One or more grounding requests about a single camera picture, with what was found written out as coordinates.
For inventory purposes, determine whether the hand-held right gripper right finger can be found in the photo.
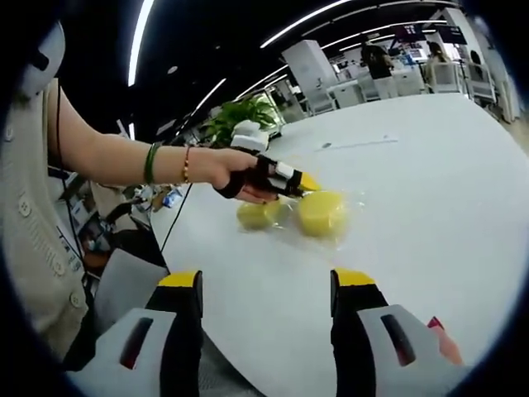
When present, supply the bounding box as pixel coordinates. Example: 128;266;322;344
330;267;476;397

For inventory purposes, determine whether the white worn device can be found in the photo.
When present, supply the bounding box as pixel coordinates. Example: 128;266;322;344
18;20;67;98

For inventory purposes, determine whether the person's beige cardigan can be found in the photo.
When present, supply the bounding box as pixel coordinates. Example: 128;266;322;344
0;78;90;361

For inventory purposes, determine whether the white blue carton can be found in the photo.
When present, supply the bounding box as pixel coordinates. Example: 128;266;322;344
162;188;184;208

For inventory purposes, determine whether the person's right hand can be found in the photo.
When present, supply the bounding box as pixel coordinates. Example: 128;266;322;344
427;316;462;366

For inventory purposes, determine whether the green potted plant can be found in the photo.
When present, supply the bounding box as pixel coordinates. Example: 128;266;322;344
204;94;284;146

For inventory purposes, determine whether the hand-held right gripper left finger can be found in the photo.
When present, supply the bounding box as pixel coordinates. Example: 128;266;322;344
82;270;203;397

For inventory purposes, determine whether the black device cable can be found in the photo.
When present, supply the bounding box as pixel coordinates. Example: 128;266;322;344
55;81;86;265

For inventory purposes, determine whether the red bead bracelet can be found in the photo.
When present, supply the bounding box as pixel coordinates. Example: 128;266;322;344
181;144;194;185

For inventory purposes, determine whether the white office chair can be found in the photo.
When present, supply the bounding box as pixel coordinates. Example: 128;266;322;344
433;64;463;94
307;84;337;117
470;61;498;101

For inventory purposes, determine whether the person's left hand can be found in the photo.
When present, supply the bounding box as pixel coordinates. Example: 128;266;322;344
213;148;287;206

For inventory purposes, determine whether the green bangle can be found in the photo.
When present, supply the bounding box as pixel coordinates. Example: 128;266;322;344
143;142;163;185

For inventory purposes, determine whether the ceiling light strip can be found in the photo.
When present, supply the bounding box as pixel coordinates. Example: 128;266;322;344
260;0;353;49
126;0;156;88

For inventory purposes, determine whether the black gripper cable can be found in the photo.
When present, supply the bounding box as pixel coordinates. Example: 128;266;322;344
159;181;195;257

